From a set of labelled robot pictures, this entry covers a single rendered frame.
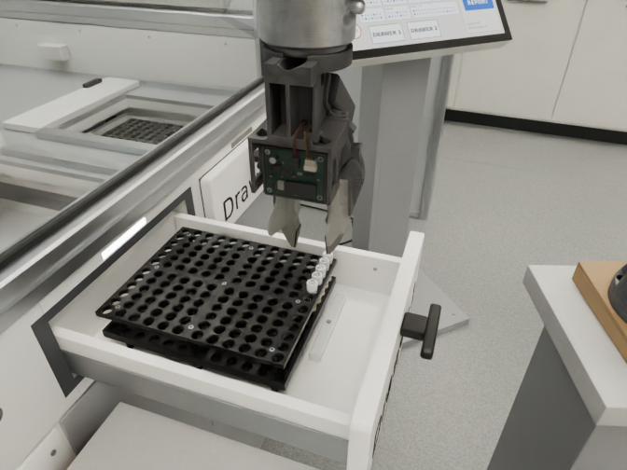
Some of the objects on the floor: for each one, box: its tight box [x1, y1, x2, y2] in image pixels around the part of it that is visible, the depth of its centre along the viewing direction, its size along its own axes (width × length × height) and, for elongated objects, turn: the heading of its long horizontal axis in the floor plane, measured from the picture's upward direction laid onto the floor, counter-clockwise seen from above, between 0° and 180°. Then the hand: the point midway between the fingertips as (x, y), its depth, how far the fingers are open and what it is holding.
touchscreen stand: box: [352, 57, 469, 349], centre depth 155 cm, size 50×45×102 cm
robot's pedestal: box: [487, 265, 627, 470], centre depth 91 cm, size 30×30×76 cm
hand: (313, 234), depth 50 cm, fingers open, 3 cm apart
